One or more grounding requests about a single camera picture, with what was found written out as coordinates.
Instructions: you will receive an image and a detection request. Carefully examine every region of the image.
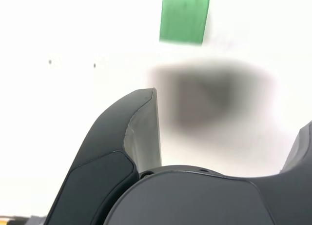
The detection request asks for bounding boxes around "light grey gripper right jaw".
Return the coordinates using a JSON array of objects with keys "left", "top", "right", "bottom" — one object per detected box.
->
[{"left": 103, "top": 120, "right": 312, "bottom": 225}]

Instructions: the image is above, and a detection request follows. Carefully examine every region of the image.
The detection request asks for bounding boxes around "green cube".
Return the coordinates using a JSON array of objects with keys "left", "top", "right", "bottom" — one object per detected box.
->
[{"left": 158, "top": 0, "right": 211, "bottom": 45}]

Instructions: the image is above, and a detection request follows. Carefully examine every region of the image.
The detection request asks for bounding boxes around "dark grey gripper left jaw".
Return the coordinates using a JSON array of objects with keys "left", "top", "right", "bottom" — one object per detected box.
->
[{"left": 45, "top": 88, "right": 163, "bottom": 225}]

